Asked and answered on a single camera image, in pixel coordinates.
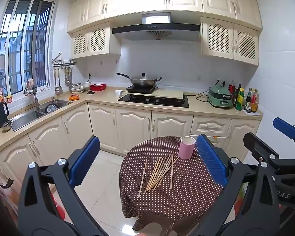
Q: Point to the steel faucet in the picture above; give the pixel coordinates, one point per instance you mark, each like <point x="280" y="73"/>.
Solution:
<point x="36" y="100"/>

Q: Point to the brown polka dot tablecloth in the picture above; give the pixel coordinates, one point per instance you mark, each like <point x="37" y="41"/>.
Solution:
<point x="186" y="201"/>

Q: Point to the stack of bowls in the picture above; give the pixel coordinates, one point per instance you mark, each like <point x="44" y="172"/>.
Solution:
<point x="77" y="89"/>

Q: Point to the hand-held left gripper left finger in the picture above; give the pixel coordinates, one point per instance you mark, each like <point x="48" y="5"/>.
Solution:
<point x="86" y="163"/>

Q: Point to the green bottle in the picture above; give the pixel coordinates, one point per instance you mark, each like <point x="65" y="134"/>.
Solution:
<point x="240" y="100"/>

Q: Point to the hanging steel ladle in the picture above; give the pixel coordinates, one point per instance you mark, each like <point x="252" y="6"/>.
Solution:
<point x="66" y="80"/>

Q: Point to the steel wok with lid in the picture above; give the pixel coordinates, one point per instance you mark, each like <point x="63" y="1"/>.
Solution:
<point x="142" y="81"/>

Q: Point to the beige board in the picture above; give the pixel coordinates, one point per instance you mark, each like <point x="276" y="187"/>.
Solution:
<point x="169" y="93"/>

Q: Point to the small white cup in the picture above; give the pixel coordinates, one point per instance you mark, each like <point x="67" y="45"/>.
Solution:
<point x="118" y="93"/>

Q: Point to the small steel bowl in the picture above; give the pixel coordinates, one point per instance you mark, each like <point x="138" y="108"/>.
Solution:
<point x="6" y="125"/>

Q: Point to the black glass gas hob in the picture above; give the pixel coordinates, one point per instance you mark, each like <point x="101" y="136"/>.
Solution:
<point x="135" y="99"/>

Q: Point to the cream lattice door cabinet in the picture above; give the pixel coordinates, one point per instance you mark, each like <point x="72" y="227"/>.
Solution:
<point x="229" y="41"/>
<point x="93" y="41"/>

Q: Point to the black induction cooker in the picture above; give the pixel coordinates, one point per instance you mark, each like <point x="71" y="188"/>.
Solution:
<point x="140" y="89"/>

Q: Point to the steel pot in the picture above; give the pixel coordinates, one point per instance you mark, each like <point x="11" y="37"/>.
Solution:
<point x="51" y="108"/>

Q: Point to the red label sauce bottle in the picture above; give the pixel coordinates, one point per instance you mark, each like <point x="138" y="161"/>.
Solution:
<point x="254" y="102"/>

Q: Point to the barred kitchen window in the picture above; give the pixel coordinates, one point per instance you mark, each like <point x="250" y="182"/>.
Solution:
<point x="22" y="49"/>

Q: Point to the hanging steel spatula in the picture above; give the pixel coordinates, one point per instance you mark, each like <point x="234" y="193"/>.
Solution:
<point x="59" y="89"/>

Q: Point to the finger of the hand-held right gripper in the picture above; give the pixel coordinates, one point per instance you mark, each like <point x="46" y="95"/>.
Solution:
<point x="258" y="147"/>
<point x="285" y="127"/>

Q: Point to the orange detergent bottle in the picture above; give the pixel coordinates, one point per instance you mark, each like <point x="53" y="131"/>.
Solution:
<point x="0" y="94"/>

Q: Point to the red plastic stool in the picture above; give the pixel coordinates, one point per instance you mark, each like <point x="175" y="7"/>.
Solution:
<point x="59" y="209"/>

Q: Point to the orange scrubber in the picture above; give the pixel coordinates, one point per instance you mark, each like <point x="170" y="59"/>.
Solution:
<point x="73" y="97"/>

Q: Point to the pink cup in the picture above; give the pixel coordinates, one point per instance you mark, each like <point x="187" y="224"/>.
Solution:
<point x="186" y="150"/>

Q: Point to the green electric multi cooker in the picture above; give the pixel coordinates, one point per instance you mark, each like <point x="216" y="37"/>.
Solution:
<point x="220" y="97"/>

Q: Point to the stainless steel sink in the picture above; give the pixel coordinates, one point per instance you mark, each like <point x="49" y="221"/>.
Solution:
<point x="27" y="120"/>

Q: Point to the red plastic basket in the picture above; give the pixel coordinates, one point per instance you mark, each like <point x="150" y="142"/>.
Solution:
<point x="97" y="87"/>

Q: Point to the dark soy sauce bottle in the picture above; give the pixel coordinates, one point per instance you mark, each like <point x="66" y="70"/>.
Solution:
<point x="248" y="98"/>

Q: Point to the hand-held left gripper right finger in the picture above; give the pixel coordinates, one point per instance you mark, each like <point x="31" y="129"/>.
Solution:
<point x="211" y="162"/>

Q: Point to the black electric kettle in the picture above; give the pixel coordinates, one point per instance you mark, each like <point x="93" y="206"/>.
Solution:
<point x="0" y="114"/>

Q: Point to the red soda bottle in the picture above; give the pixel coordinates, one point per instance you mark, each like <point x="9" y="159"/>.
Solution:
<point x="232" y="88"/>

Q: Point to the dark glass bottle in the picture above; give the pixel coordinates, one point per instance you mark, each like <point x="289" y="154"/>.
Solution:
<point x="236" y="95"/>

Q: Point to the black range hood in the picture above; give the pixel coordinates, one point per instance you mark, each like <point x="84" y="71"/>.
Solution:
<point x="154" y="30"/>

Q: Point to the pile of bamboo chopsticks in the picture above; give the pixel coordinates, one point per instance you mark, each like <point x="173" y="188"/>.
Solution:
<point x="159" y="173"/>

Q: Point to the metal wall utensil rack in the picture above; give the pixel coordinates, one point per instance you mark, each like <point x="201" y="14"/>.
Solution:
<point x="64" y="62"/>

